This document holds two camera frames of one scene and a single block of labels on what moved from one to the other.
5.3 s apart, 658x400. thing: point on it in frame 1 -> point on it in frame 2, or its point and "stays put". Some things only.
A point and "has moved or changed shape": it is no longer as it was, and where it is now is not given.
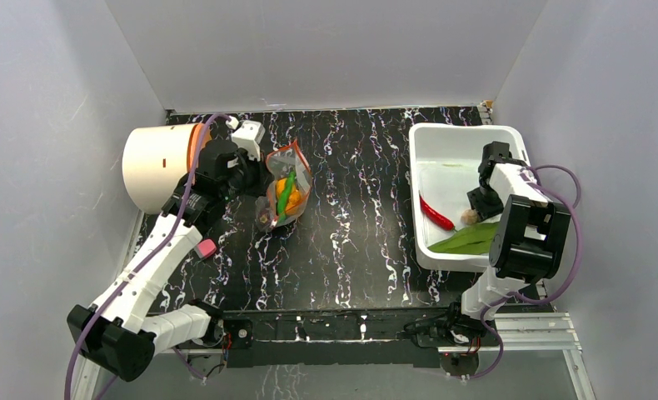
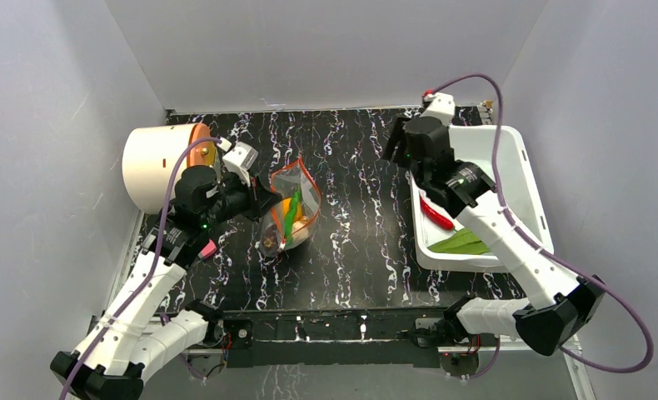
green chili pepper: x=284 y=197 -> x=289 y=222
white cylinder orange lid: x=156 y=161 stays put
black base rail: x=340 y=337 stays put
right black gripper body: x=486 y=195 -> x=396 y=144
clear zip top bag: x=291 y=181 has moved or changed shape
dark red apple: x=264 y=219 has moved or changed shape
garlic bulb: x=469 y=217 has moved or changed shape
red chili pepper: x=438 y=219 stays put
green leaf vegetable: x=475 y=239 stays put
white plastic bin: x=444 y=161 stays put
